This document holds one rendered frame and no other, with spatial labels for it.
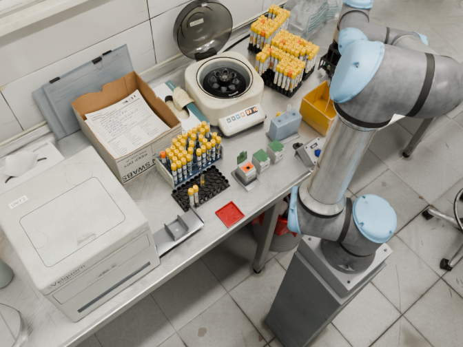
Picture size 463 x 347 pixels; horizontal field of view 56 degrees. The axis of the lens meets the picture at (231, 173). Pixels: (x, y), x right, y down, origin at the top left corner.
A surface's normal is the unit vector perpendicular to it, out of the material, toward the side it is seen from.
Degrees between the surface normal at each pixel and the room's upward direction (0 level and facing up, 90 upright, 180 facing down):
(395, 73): 35
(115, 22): 90
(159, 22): 90
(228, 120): 25
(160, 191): 0
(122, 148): 2
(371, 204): 10
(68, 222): 0
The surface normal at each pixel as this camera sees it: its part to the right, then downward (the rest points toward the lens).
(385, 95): -0.16, 0.66
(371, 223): 0.22, -0.48
